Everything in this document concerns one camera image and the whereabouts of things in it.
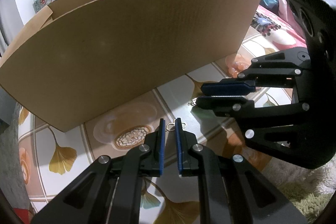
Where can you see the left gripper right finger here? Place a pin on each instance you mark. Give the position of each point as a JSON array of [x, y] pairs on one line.
[[231, 190]]

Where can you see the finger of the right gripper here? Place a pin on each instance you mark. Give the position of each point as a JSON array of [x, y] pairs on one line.
[[229, 87], [230, 106]]

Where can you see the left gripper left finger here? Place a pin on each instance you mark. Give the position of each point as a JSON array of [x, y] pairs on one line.
[[109, 190]]

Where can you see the small silver earring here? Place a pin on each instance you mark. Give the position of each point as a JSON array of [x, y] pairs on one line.
[[193, 102]]

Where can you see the small gold earring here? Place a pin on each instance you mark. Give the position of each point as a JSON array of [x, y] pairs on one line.
[[171, 126]]

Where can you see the brown cardboard box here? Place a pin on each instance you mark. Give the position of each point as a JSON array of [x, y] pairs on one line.
[[76, 59]]

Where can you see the patterned tile table mat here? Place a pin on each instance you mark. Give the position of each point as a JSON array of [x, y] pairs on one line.
[[51, 159]]

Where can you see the pink floral bedspread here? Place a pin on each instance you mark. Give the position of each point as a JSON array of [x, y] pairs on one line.
[[279, 28]]

